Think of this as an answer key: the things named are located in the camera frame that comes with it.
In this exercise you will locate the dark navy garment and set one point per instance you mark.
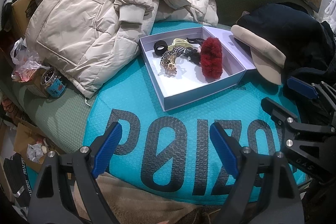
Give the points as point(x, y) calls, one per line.
point(309, 46)

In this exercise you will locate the green chair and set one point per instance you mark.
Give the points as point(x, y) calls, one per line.
point(63, 120)

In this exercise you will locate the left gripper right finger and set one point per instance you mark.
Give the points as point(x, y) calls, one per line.
point(279, 199)

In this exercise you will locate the teal bubble mailer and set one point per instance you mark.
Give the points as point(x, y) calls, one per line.
point(169, 153)

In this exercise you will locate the black lace bow clip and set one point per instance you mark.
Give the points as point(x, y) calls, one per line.
point(193, 55)

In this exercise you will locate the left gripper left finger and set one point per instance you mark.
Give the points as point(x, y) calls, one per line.
point(52, 200)

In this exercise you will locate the white plastic bag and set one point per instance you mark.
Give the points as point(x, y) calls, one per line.
point(26, 62)

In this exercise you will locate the cream hair claw clip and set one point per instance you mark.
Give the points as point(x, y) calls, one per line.
point(178, 42)

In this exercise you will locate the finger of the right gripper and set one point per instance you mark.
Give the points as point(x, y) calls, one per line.
point(322, 92)
point(278, 111)

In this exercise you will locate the black white gingham scrunchie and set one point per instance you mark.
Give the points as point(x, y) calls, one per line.
point(178, 51)

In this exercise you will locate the black claw hair clip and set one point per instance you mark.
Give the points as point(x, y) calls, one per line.
point(195, 41)

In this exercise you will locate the beige folded cloth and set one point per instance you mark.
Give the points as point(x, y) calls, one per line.
point(268, 60)

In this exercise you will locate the blue label glass jar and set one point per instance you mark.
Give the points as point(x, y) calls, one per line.
point(52, 83)

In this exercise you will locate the red fluffy scrunchie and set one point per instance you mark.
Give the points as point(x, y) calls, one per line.
point(211, 58)

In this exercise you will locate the lavender cardboard box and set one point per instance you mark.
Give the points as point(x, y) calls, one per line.
point(189, 83)

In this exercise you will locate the beige puffer jacket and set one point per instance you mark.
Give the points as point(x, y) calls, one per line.
point(89, 41)

